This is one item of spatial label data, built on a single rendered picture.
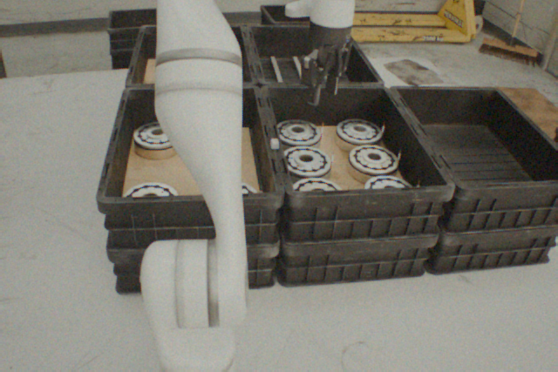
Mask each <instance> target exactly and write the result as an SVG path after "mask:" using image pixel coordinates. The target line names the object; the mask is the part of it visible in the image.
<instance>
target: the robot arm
mask: <svg viewBox="0 0 558 372"><path fill-rule="evenodd" d="M354 9H355V0H299V1H295V2H293V3H288V4H287V5H286V8H285V15H286V16H288V17H310V27H309V36H310V38H311V39H312V41H313V43H314V44H313V47H312V50H311V54H309V55H308V56H304V55H302V56H301V83H302V85H306V86H308V87H309V89H308V98H307V99H308V103H309V104H311V105H314V106H317V105H319V98H320V91H321V87H320V86H321V84H322V82H323V77H326V76H327V79H326V86H325V92H326V93H328V94H330V95H332V96H334V95H336V94H337V82H338V78H339V77H340V76H341V73H342V71H346V68H347V64H348V61H349V56H350V50H351V46H352V42H351V41H350V35H351V28H352V22H353V16H354ZM342 58H343V59H344V61H343V60H342ZM316 66H317V67H319V68H322V69H323V70H322V71H319V70H318V69H316ZM327 73H329V75H327ZM316 74H318V79H317V81H316ZM307 76H308V79H307ZM155 112H156V116H157V118H158V120H159V123H160V126H161V128H162V130H163V132H164V133H165V134H166V136H167V138H168V140H169V141H170V143H171V145H172V146H173V148H174V150H175V151H176V152H177V153H178V155H179V156H180V158H181V159H182V161H183V162H184V164H185V165H186V167H187V169H188V170H189V172H190V173H191V174H192V176H193V177H194V180H195V182H196V184H197V186H198V187H199V188H200V190H201V193H202V195H203V197H204V199H205V201H206V202H207V205H208V208H209V211H210V213H211V215H212V218H213V221H214V227H215V231H216V238H215V239H214V240H158V241H155V242H154V243H152V244H151V245H150V246H149V247H148V249H147V250H146V252H145V254H144V257H143V261H142V264H141V274H140V278H139V280H140V282H141V292H142V302H143V303H144V307H145V310H146V317H147V320H148V323H149V327H150V329H151V333H152V337H153V344H154V348H155V352H156V355H157V358H158V363H159V368H160V372H235V336H234V333H233V330H232V328H231V327H236V326H238V325H240V324H241V323H242V322H243V320H244V318H245V315H246V313H247V308H248V263H247V252H246V241H245V228H244V216H243V204H242V54H241V50H240V46H239V44H238V42H237V40H236V38H235V34H234V33H233V31H232V30H231V28H230V26H229V25H228V22H227V21H226V19H225V18H224V16H223V15H222V14H221V12H220V10H219V9H218V7H217V5H216V3H215V1H214V0H157V48H156V62H155Z"/></svg>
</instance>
